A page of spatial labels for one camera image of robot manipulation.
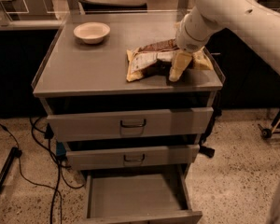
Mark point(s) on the grey middle drawer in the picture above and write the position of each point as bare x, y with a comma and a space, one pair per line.
131, 157

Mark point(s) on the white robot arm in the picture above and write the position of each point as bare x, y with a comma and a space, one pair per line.
259, 28

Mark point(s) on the grey drawer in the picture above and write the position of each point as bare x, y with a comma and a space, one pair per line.
128, 124
138, 195
131, 157

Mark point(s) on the grey bottom drawer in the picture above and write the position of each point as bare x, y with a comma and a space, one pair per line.
138, 195

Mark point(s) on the grey top drawer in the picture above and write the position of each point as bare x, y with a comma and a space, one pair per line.
128, 124

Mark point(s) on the black floor stand bar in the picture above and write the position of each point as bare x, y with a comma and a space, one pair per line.
14, 153

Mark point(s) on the white paper bowl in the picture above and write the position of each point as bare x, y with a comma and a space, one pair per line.
92, 32

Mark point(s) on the grey drawer cabinet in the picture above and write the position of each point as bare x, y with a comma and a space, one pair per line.
133, 138

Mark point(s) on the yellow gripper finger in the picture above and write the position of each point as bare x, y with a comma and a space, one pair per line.
180, 62

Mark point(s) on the brown yellow chip bag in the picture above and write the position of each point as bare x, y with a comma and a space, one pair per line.
143, 58

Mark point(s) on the black caster wheel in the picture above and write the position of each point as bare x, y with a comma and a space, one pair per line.
207, 151

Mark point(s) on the black wheeled cart base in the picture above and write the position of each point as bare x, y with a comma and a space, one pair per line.
267, 133

